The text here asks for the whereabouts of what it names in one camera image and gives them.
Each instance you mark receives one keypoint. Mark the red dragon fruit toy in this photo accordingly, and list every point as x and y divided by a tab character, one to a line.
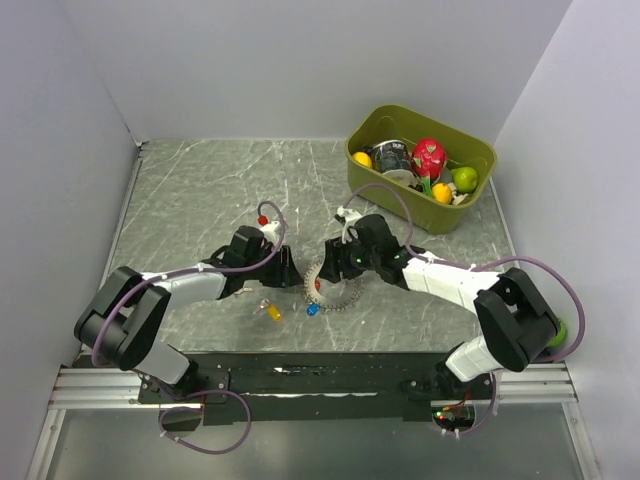
428	160

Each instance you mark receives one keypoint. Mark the yellow tag key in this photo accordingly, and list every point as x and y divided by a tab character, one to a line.
266	306

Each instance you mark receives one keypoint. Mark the green pear toy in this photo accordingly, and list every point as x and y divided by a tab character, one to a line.
465	179

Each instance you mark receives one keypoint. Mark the aluminium rail frame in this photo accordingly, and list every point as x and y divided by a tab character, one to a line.
111	389

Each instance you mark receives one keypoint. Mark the yellow lemon toy left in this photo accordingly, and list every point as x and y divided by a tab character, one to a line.
363	159

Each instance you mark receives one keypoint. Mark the metal disc keyring with rings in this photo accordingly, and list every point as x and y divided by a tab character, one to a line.
331	297

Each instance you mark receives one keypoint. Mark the yellow lemon toy right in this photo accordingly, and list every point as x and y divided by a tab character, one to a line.
442	193

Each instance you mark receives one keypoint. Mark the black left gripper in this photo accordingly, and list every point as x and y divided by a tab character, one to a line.
285	275

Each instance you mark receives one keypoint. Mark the black printed cup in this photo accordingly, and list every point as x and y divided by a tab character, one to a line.
392	160

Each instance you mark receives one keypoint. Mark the yellow lemon toy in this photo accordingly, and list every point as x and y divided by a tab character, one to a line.
442	193
363	159

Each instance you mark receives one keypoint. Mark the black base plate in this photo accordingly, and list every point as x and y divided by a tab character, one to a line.
305	386

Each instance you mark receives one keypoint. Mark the green watermelon ball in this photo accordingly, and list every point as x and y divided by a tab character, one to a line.
559	337

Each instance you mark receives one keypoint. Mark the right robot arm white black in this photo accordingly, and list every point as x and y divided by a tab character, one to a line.
517	324

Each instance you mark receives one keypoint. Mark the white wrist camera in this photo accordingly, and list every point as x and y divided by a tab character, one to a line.
346	217
271	231

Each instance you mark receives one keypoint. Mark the olive green plastic bin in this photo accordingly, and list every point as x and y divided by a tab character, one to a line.
396	122

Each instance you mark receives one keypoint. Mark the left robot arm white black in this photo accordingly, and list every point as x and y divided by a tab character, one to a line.
122	321

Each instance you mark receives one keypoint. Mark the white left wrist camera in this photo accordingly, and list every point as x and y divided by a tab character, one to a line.
271	231

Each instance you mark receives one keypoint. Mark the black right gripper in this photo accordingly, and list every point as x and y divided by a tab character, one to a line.
335	250

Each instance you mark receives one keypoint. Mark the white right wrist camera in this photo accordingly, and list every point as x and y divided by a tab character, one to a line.
346	217

